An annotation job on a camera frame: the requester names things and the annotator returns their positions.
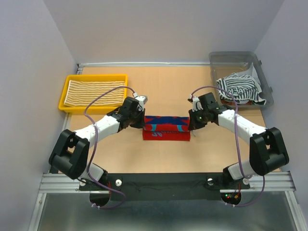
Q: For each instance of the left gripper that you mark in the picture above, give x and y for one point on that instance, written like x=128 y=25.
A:
x=141 y=123

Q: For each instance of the yellow striped towel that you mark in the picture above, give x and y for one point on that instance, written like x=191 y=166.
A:
x=82 y=93

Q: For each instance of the turquoise red patterned towel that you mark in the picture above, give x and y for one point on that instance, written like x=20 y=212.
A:
x=166 y=128

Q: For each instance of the grey plastic bin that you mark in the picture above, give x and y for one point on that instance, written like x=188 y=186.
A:
x=224 y=63

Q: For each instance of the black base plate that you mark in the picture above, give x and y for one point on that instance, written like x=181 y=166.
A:
x=172 y=186

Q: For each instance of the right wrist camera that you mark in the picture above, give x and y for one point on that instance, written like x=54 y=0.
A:
x=196 y=103

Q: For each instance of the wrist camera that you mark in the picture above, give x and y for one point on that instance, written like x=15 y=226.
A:
x=141 y=98
x=196 y=103

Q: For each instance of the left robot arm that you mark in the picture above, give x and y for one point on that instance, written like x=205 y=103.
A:
x=70 y=154

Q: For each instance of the black white striped towel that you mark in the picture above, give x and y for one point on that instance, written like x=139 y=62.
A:
x=241 y=87

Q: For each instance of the aluminium frame rail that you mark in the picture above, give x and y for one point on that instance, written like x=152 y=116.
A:
x=274 y=182

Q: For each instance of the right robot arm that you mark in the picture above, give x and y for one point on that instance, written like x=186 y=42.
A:
x=267 y=150

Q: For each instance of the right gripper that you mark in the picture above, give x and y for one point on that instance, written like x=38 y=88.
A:
x=193 y=124

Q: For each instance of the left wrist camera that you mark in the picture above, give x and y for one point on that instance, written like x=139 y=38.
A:
x=141 y=98

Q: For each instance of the yellow plastic tray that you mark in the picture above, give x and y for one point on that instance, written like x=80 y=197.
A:
x=93 y=110

